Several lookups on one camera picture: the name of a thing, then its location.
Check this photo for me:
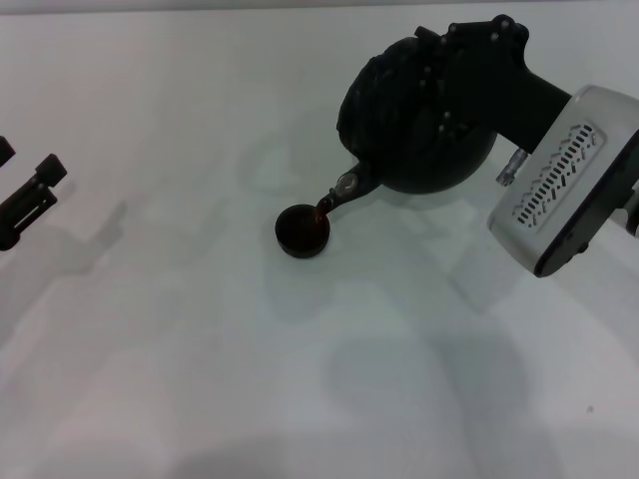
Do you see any black round teapot with handle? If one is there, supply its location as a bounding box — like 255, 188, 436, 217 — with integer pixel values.
319, 35, 499, 217

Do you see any dark brown round teacup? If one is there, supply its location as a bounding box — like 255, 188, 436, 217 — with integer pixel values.
274, 203, 331, 259

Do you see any white vented wrist housing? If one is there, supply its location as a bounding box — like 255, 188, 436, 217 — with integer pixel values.
486, 83, 639, 279

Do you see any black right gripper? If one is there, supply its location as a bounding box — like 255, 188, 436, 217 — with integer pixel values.
414, 14, 574, 152

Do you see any silver cable connector plug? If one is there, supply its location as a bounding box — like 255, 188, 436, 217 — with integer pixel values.
495, 149, 530, 188

